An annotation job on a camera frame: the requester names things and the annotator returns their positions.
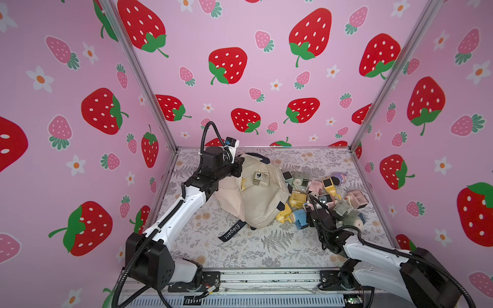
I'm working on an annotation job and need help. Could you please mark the grey green blue sharpener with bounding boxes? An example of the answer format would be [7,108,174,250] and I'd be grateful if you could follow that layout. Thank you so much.
[342,210,366,230]

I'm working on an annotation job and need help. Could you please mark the white panda pencil sharpener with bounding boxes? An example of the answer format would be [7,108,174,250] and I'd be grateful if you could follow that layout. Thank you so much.
[252,172,270,187]

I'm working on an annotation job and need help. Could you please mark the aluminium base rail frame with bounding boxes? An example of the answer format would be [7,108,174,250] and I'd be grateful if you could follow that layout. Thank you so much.
[103,267,436,308]

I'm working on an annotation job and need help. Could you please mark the purple pencil sharpener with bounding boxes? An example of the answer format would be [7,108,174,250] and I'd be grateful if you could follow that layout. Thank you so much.
[331,172,347,187]

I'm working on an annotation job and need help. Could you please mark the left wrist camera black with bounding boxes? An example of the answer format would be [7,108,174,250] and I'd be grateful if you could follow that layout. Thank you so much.
[199,136,240,172]

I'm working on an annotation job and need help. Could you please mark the bright blue pencil sharpener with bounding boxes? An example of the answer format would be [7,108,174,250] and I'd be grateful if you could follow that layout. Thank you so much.
[290,209,309,230]

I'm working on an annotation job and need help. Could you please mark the yellow pencil sharpener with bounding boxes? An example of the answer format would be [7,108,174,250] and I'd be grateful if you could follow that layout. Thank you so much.
[276,204,293,223]
[322,177,342,200]
[288,191,308,210]

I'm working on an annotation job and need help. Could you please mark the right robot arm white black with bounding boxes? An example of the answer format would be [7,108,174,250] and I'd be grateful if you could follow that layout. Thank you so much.
[309,196,476,307]

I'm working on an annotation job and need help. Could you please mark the pale green pencil sharpener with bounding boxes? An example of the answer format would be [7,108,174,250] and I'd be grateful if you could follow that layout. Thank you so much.
[333,201,354,220]

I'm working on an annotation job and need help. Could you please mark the grey green pencil sharpener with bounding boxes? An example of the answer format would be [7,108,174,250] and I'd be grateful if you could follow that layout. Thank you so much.
[292,172,311,193]

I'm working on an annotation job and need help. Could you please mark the mint green pencil sharpener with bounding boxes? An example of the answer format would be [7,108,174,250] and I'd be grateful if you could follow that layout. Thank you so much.
[282,171,294,185]

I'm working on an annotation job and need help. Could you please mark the cream canvas tote bag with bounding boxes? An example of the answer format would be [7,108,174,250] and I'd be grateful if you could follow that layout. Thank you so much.
[215,153,291,242]

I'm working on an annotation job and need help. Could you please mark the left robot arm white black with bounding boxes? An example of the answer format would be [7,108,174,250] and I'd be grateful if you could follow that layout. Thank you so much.
[110,157,245,307]

